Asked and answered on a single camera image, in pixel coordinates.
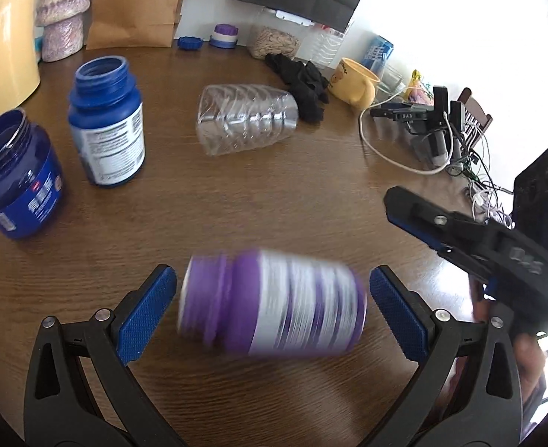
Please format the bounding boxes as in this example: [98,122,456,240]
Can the purple supplement bottle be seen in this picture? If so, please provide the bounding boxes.
[178,249,367,357]

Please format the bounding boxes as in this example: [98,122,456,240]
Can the clear plastic cup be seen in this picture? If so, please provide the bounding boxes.
[196,84,299,156]

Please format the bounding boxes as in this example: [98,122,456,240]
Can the person's right hand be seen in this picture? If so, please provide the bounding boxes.
[469,278,546,403]

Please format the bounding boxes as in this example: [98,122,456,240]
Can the wooden chair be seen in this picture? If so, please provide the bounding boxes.
[458,87,493,134]

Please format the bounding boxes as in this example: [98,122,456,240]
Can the wide blue jar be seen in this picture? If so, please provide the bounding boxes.
[0,108,64,240]

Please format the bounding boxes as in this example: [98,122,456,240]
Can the yellow mug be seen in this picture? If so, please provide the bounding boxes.
[328,58,380,111]

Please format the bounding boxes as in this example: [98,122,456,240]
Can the clear glass with blue pack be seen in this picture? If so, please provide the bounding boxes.
[361,35,403,92]

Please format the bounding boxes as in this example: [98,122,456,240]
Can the black gloves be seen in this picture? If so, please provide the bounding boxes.
[265,54,329,125]

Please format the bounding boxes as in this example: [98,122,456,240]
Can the tall blue pill bottle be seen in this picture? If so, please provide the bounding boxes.
[68,56,146,187]

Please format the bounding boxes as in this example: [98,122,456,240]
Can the clear water bottle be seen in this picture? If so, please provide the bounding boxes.
[301,23,345,69]

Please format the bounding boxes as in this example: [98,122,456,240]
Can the glass jar with grains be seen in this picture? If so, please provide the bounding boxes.
[248,26,300,60]

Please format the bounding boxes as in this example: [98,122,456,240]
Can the blue bottle cap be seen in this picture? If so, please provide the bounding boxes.
[176,35,204,51]

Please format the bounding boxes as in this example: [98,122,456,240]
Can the yellow thermos jug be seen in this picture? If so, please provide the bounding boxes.
[0,0,41,115]

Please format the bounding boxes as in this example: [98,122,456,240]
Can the brown paper bag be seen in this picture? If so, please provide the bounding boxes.
[87,0,183,50]

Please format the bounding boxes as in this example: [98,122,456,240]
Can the pink textured vase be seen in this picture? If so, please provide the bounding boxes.
[35,0,91,63]

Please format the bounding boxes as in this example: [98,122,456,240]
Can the white cables bundle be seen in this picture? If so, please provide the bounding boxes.
[358,92,517,231]

